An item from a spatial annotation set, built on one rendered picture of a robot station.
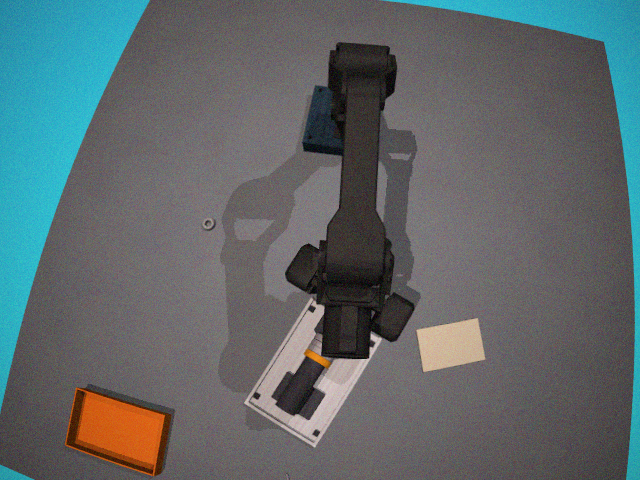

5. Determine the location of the orange ring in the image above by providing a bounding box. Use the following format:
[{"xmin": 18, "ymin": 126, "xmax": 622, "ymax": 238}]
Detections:
[{"xmin": 303, "ymin": 348, "xmax": 332, "ymax": 369}]

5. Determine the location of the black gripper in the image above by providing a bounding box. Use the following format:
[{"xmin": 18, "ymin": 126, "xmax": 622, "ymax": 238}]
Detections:
[{"xmin": 285, "ymin": 244, "xmax": 414, "ymax": 342}]

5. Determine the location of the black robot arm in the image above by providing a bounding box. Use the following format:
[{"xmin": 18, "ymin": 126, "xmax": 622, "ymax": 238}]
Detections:
[{"xmin": 316, "ymin": 42, "xmax": 397, "ymax": 359}]

